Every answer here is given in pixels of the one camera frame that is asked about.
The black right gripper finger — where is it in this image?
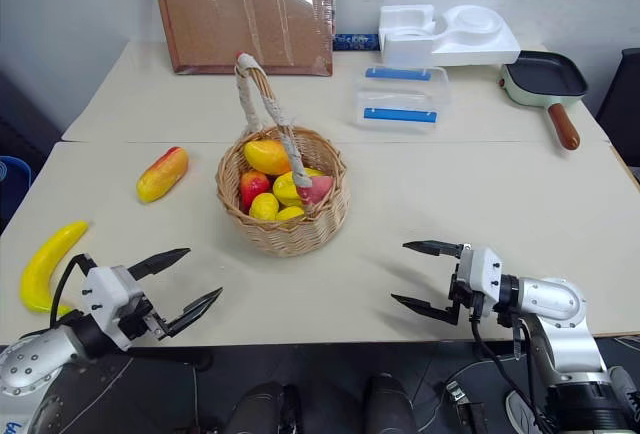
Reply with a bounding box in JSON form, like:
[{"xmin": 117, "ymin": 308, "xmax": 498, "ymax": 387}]
[
  {"xmin": 402, "ymin": 240, "xmax": 464, "ymax": 259},
  {"xmin": 390, "ymin": 292, "xmax": 462, "ymax": 327}
]

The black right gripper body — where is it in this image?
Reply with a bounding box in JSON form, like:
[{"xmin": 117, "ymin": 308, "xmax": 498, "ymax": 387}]
[{"xmin": 447, "ymin": 242, "xmax": 485, "ymax": 326}]

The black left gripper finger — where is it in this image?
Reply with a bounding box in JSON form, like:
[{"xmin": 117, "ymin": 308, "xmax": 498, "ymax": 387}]
[
  {"xmin": 163, "ymin": 287, "xmax": 224, "ymax": 338},
  {"xmin": 126, "ymin": 247, "xmax": 192, "ymax": 281}
]

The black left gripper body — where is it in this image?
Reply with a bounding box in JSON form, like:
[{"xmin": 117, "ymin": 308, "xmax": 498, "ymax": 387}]
[{"xmin": 117, "ymin": 293, "xmax": 171, "ymax": 351}]

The wicker basket with handle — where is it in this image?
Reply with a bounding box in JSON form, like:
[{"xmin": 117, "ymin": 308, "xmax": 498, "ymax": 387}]
[{"xmin": 215, "ymin": 51, "xmax": 349, "ymax": 258}]

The long yellow red mango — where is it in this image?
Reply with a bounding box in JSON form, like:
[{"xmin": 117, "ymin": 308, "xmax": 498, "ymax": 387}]
[{"xmin": 136, "ymin": 146, "xmax": 190, "ymax": 204}]

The yellow banana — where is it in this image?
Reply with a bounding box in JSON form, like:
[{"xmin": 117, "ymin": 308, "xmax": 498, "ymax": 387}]
[{"xmin": 19, "ymin": 220, "xmax": 90, "ymax": 317}]

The yellow lemon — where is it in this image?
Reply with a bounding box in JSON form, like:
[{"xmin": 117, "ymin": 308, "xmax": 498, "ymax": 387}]
[{"xmin": 248, "ymin": 192, "xmax": 280, "ymax": 222}]

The red yellow peach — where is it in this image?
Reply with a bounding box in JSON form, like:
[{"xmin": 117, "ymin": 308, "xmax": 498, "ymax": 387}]
[{"xmin": 239, "ymin": 169, "xmax": 272, "ymax": 211}]

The grey shoe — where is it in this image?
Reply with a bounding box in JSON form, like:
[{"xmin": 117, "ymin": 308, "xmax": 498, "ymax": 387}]
[{"xmin": 504, "ymin": 389, "xmax": 547, "ymax": 434}]

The yellow starfruit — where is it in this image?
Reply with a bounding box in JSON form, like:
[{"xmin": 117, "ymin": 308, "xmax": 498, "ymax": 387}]
[{"xmin": 272, "ymin": 167, "xmax": 326, "ymax": 208}]

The large yellow orange mango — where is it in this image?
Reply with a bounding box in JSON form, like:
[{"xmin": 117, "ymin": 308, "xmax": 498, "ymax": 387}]
[{"xmin": 243, "ymin": 139, "xmax": 293, "ymax": 176}]

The clear container with blue clips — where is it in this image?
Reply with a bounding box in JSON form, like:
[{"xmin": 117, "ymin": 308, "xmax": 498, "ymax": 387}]
[{"xmin": 351, "ymin": 65, "xmax": 452, "ymax": 134}]

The blue bin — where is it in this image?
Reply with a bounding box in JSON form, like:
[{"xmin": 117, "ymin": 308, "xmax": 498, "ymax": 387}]
[{"xmin": 0, "ymin": 154, "xmax": 33, "ymax": 225}]

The white styrofoam packaging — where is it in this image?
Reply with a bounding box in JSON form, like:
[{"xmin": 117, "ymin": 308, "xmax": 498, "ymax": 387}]
[{"xmin": 377, "ymin": 3, "xmax": 522, "ymax": 69}]

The black chair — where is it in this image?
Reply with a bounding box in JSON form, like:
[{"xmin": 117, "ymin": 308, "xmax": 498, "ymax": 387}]
[{"xmin": 594, "ymin": 47, "xmax": 640, "ymax": 168}]

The brown cork board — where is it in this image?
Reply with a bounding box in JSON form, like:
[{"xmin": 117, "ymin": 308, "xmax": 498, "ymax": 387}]
[{"xmin": 148, "ymin": 0, "xmax": 335, "ymax": 77}]

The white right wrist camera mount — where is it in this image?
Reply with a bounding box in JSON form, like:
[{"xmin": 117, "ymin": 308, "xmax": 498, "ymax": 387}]
[{"xmin": 456, "ymin": 245, "xmax": 503, "ymax": 311}]

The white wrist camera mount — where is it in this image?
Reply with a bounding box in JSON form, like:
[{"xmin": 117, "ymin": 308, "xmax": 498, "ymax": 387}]
[
  {"xmin": 456, "ymin": 245, "xmax": 503, "ymax": 311},
  {"xmin": 81, "ymin": 264, "xmax": 147, "ymax": 351}
]

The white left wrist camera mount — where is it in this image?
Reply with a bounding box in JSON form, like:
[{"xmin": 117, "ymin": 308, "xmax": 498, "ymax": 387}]
[{"xmin": 81, "ymin": 264, "xmax": 147, "ymax": 351}]

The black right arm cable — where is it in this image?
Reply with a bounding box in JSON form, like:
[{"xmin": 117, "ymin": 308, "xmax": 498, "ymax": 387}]
[{"xmin": 469, "ymin": 311, "xmax": 556, "ymax": 430}]

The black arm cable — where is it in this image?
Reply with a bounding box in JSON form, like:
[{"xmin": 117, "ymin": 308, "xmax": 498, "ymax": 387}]
[
  {"xmin": 48, "ymin": 252, "xmax": 99, "ymax": 330},
  {"xmin": 469, "ymin": 311, "xmax": 556, "ymax": 430}
]

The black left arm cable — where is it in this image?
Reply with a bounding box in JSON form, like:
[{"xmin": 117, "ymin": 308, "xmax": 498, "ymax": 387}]
[{"xmin": 48, "ymin": 252, "xmax": 99, "ymax": 330}]

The black strap with buckle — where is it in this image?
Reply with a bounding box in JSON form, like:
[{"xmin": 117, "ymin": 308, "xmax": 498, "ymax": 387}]
[{"xmin": 443, "ymin": 380, "xmax": 490, "ymax": 434}]

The green pan with brown handle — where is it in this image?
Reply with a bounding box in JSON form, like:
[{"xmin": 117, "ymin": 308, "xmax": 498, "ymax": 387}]
[{"xmin": 498, "ymin": 50, "xmax": 590, "ymax": 151}]

